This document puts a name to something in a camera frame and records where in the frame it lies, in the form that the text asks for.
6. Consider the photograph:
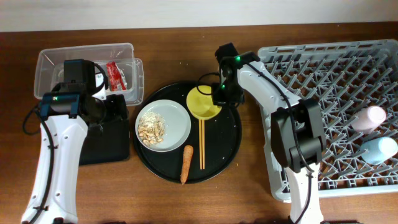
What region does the grey round plate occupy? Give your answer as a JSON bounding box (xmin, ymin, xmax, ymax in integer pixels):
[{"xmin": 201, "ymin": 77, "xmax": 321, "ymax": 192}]
[{"xmin": 135, "ymin": 100, "xmax": 191, "ymax": 152}]

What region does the pink cup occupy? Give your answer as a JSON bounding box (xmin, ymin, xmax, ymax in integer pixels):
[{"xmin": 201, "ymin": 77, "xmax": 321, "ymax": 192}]
[{"xmin": 351, "ymin": 106, "xmax": 387, "ymax": 134}]

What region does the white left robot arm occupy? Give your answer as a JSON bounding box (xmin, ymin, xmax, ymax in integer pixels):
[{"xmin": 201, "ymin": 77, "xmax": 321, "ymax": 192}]
[{"xmin": 21, "ymin": 92, "xmax": 130, "ymax": 223}]

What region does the yellow bowl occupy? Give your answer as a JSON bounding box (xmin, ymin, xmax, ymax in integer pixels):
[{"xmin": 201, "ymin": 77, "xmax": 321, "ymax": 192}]
[{"xmin": 186, "ymin": 85, "xmax": 221, "ymax": 120}]

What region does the blue cup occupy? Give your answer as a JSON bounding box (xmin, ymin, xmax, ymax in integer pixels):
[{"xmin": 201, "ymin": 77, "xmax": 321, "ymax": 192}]
[{"xmin": 360, "ymin": 137, "xmax": 397, "ymax": 165}]

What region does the clear plastic bin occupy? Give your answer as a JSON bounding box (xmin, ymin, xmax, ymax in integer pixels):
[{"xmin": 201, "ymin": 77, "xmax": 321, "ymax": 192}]
[{"xmin": 34, "ymin": 43, "xmax": 144, "ymax": 106}]

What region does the orange carrot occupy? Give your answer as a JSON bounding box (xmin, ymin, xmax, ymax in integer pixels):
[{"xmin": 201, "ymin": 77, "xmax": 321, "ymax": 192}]
[{"xmin": 180, "ymin": 145, "xmax": 193, "ymax": 185}]

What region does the nut shells and rice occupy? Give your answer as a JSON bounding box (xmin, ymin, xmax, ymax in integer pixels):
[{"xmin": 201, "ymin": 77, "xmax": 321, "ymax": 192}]
[{"xmin": 137, "ymin": 111, "xmax": 165, "ymax": 146}]

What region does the red snack wrapper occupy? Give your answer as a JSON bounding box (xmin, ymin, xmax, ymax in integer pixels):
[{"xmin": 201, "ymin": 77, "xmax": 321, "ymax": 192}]
[{"xmin": 106, "ymin": 62, "xmax": 127, "ymax": 91}]

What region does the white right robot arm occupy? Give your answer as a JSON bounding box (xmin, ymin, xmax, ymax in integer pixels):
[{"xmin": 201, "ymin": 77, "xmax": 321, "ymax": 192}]
[{"xmin": 211, "ymin": 46, "xmax": 326, "ymax": 223}]

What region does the black rectangular tray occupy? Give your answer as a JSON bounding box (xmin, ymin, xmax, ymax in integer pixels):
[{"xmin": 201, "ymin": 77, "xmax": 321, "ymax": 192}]
[{"xmin": 79, "ymin": 101, "xmax": 130, "ymax": 166}]

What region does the grey dishwasher rack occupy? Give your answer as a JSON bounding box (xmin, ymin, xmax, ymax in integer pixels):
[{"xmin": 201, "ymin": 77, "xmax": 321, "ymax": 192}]
[{"xmin": 258, "ymin": 40, "xmax": 397, "ymax": 197}]

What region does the round black serving tray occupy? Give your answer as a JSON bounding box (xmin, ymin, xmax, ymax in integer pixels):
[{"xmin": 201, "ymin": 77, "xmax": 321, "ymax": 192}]
[{"xmin": 132, "ymin": 80, "xmax": 243, "ymax": 184}]

